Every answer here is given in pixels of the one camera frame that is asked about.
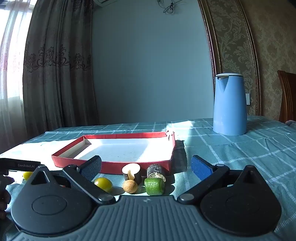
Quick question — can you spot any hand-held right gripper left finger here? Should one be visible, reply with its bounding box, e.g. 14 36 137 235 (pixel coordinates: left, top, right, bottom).
30 156 116 205

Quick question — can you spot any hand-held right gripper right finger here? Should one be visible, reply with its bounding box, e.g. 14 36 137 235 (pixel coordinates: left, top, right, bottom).
177 155 264 205

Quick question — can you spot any red cardboard box tray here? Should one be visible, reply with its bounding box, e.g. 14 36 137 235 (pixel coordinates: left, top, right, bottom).
51 131 176 175

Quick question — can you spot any sugarcane piece with pale cut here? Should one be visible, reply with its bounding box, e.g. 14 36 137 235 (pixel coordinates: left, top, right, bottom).
122 163 142 186

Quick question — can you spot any beige round longan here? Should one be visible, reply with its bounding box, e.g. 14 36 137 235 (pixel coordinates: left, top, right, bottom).
122 179 138 194

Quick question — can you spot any dark sugarcane piece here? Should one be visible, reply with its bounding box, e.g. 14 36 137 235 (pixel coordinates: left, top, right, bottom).
147 164 166 182

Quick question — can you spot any green cucumber chunk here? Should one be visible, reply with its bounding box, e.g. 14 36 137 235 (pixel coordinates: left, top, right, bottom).
144 177 166 195

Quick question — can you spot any person's left hand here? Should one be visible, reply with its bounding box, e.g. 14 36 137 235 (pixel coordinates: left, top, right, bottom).
0 174 15 219

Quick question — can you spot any teal checked tablecloth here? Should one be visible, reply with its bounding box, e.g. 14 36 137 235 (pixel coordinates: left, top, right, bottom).
0 115 296 241

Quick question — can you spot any blue electric kettle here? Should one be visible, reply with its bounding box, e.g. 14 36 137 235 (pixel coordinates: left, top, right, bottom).
212 73 248 136

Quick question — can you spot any sheer white curtain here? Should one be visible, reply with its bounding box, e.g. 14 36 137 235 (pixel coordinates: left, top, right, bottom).
0 0 35 155

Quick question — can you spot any brown patterned curtain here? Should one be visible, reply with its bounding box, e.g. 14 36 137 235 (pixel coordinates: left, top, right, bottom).
22 0 100 134

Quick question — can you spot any wooden chair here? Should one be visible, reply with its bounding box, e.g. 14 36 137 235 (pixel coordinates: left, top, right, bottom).
277 70 296 124

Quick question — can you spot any gold wall moulding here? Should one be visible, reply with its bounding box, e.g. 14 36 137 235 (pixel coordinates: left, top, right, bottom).
198 0 263 116

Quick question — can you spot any wall plug with cable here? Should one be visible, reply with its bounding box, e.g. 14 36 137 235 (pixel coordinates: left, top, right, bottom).
157 0 193 16

